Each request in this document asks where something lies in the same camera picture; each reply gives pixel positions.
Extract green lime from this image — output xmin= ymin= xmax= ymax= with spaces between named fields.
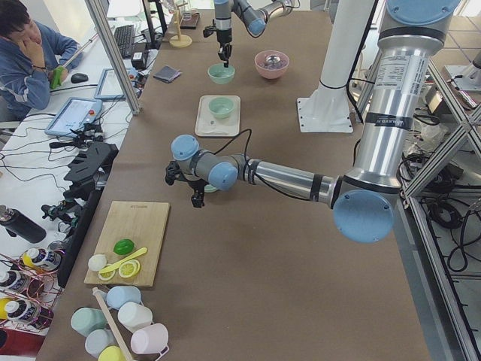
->
xmin=113 ymin=238 xmax=135 ymax=256

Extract lemon slice top stacked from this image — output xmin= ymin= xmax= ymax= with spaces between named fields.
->
xmin=118 ymin=259 xmax=141 ymax=278

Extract light blue cup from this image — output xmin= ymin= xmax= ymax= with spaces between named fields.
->
xmin=106 ymin=286 xmax=141 ymax=310

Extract black tray on table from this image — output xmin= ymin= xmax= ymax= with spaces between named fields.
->
xmin=180 ymin=13 xmax=200 ymax=29

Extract green bowl on tray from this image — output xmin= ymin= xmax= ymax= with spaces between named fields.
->
xmin=208 ymin=97 xmax=234 ymax=119

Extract metal ice scoop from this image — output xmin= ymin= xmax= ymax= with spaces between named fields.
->
xmin=265 ymin=54 xmax=282 ymax=67

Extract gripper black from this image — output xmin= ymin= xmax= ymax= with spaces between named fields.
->
xmin=216 ymin=28 xmax=232 ymax=68
xmin=165 ymin=160 xmax=207 ymax=208

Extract pink bowl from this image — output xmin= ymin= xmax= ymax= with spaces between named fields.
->
xmin=254 ymin=50 xmax=289 ymax=80

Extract black water bottle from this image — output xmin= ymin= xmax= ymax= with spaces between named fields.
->
xmin=1 ymin=205 xmax=47 ymax=244

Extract blue teach pendant tablet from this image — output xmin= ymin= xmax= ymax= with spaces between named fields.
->
xmin=44 ymin=97 xmax=102 ymax=138

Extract aluminium frame post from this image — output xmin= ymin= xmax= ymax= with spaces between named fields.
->
xmin=85 ymin=0 xmax=141 ymax=116

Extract cream rabbit tray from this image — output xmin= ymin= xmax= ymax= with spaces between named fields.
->
xmin=195 ymin=96 xmax=241 ymax=138

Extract black keyboard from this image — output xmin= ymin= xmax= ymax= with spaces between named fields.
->
xmin=113 ymin=25 xmax=135 ymax=59

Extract green cup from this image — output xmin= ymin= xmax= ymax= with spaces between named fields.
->
xmin=71 ymin=308 xmax=107 ymax=337

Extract yellow plastic knife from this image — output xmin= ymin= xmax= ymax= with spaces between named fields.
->
xmin=98 ymin=247 xmax=148 ymax=274

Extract bamboo cutting board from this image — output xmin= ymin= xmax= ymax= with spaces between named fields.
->
xmin=83 ymin=200 xmax=171 ymax=289

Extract yellow cup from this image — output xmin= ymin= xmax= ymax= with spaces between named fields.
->
xmin=98 ymin=345 xmax=126 ymax=361

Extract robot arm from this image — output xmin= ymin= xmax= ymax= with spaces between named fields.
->
xmin=165 ymin=1 xmax=460 ymax=243
xmin=203 ymin=0 xmax=297 ymax=68

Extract wooden mug tree stand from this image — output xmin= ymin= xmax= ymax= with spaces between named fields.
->
xmin=167 ymin=1 xmax=192 ymax=48

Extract grey folded cloth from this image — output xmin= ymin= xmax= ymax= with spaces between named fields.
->
xmin=153 ymin=65 xmax=182 ymax=83

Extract clear ice cubes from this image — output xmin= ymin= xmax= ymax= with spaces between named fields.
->
xmin=259 ymin=53 xmax=288 ymax=70

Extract pink cup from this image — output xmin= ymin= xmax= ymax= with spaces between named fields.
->
xmin=130 ymin=323 xmax=169 ymax=355

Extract white cup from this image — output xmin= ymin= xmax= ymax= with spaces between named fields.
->
xmin=117 ymin=302 xmax=153 ymax=333

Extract seated person blue hoodie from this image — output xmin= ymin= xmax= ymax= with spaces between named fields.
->
xmin=1 ymin=1 xmax=82 ymax=120

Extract green bowl robot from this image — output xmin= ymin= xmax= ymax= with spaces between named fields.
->
xmin=207 ymin=62 xmax=235 ymax=85
xmin=204 ymin=184 xmax=218 ymax=193

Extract black computer mouse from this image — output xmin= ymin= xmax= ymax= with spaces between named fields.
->
xmin=71 ymin=73 xmax=89 ymax=83

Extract grey blue cup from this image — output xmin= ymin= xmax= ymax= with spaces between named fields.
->
xmin=84 ymin=329 xmax=116 ymax=358

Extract lemon slice upper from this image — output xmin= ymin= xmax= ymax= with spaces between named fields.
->
xmin=98 ymin=270 xmax=116 ymax=281

